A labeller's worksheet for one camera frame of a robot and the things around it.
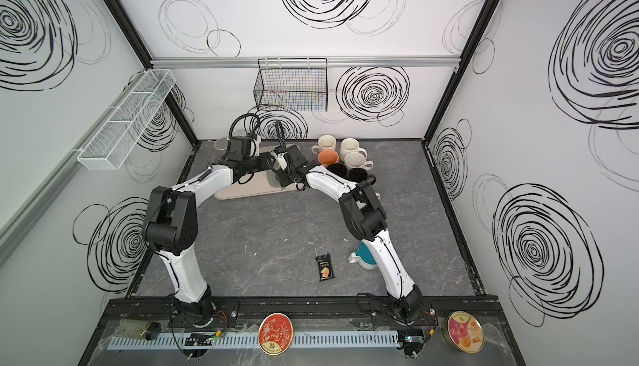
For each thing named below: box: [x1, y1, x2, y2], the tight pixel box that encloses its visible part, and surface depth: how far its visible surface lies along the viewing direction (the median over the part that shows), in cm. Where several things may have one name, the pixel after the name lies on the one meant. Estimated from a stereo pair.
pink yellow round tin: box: [441, 311, 486, 355], surface depth 69 cm
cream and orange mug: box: [317, 148, 340, 169], surface depth 107 cm
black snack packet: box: [315, 252, 336, 282], surface depth 84 cm
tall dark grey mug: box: [213, 137, 229, 164], surface depth 106 cm
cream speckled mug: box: [343, 151, 374, 171], surface depth 105 cm
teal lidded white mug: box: [348, 240, 378, 271], surface depth 80 cm
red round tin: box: [257, 311, 294, 357], surface depth 69 cm
